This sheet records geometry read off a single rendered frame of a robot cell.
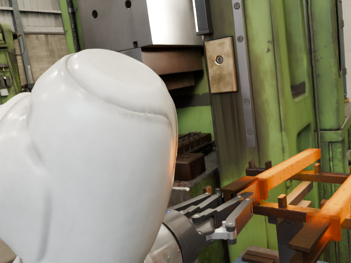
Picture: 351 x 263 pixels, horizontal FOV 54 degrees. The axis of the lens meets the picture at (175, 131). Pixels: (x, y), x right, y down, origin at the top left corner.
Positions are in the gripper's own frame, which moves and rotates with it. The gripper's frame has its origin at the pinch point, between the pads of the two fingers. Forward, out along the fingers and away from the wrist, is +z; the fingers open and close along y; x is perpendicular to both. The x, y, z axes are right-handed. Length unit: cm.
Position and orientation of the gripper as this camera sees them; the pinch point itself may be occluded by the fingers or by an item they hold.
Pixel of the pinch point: (241, 194)
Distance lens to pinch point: 58.3
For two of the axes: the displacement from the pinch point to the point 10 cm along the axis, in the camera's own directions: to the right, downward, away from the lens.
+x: -1.2, -9.8, -1.4
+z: 6.4, -1.9, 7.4
